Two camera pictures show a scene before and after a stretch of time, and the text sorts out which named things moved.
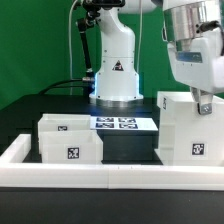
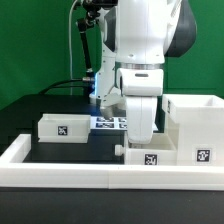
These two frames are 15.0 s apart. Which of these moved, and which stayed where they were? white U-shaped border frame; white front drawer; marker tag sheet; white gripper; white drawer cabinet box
Moved: white front drawer; white gripper
Stayed: marker tag sheet; white drawer cabinet box; white U-shaped border frame
